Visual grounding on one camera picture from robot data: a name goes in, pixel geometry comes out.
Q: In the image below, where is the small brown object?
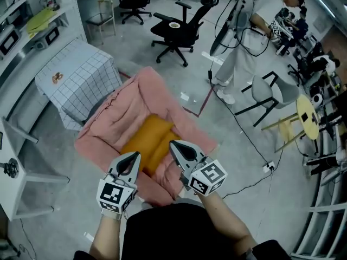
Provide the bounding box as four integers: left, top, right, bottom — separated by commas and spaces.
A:
51, 71, 65, 85

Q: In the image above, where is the pink quilted blanket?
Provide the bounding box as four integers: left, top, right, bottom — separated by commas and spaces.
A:
73, 66, 219, 208

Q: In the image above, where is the white microwave oven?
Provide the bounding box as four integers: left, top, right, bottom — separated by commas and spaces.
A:
44, 25, 61, 46
0, 29, 22, 57

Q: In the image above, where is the person's right forearm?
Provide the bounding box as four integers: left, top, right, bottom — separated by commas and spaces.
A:
195, 191, 258, 254

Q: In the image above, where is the white wristband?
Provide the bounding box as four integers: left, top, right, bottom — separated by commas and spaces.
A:
100, 209, 123, 222

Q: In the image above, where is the person's black shirt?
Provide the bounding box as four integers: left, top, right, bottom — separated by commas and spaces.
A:
72, 203, 293, 260

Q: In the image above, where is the white shelving unit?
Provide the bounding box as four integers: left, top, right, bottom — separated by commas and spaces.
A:
0, 0, 88, 92

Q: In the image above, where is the black floor cable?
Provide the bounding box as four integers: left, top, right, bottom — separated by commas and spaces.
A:
208, 69, 269, 165

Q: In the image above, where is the yellow round stool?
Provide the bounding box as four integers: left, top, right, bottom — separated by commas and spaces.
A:
261, 94, 321, 153

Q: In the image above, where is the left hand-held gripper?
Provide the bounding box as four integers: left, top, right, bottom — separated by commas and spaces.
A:
95, 151, 142, 215

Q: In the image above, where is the person's left forearm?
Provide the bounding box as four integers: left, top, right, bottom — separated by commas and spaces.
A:
88, 216, 122, 260

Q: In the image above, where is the white side table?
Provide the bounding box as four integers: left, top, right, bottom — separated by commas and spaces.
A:
0, 116, 70, 222

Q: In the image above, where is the metal frame chair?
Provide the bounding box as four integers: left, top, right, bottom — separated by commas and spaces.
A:
86, 0, 117, 46

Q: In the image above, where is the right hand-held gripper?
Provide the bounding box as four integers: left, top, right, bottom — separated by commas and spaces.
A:
169, 139, 228, 198

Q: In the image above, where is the yellow-green cloth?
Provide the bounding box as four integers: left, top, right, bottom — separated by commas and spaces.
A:
25, 6, 58, 38

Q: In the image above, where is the grey shell chair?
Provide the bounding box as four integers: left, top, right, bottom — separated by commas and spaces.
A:
234, 70, 301, 127

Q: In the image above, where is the table with checked cloth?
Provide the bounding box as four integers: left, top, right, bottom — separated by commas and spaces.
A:
34, 38, 123, 132

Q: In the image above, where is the black clamp device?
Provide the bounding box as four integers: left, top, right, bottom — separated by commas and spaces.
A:
0, 158, 20, 179

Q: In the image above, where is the white metal rack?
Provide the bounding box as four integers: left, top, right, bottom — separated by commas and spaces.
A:
291, 201, 347, 260

